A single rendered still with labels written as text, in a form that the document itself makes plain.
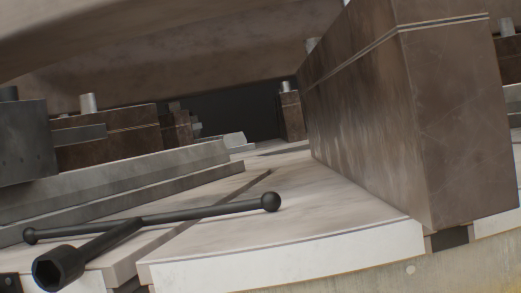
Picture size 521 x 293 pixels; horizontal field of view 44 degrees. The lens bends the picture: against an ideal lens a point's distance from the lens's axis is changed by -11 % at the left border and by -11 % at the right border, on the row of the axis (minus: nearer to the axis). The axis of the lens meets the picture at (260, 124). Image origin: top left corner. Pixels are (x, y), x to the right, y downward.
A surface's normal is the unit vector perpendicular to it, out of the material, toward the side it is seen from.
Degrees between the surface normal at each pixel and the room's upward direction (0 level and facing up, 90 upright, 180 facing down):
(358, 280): 90
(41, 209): 90
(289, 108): 90
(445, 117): 90
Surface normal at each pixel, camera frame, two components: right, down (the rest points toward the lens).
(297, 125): 0.00, 0.00
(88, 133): 0.91, -0.18
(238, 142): 0.38, -0.07
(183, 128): 0.70, -0.13
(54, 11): -0.27, 0.05
